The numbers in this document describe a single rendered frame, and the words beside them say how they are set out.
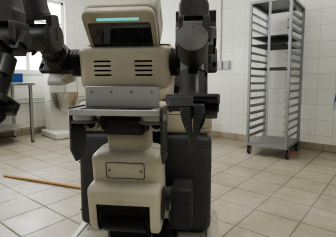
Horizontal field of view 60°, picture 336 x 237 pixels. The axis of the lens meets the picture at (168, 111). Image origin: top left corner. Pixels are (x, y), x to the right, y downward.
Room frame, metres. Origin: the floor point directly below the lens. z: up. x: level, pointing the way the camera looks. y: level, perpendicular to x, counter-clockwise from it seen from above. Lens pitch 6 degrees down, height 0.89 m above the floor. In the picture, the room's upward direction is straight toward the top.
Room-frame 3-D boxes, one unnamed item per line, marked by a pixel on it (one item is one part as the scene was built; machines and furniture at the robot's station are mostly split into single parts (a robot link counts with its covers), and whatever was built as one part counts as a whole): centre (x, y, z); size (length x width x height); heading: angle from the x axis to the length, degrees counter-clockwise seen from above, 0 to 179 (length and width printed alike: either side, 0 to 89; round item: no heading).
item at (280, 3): (3.64, -1.34, 0.93); 0.64 x 0.51 x 1.78; 144
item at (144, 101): (0.84, 0.14, 0.77); 0.28 x 0.16 x 0.22; 83
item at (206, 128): (1.22, 0.09, 0.59); 0.55 x 0.34 x 0.83; 83
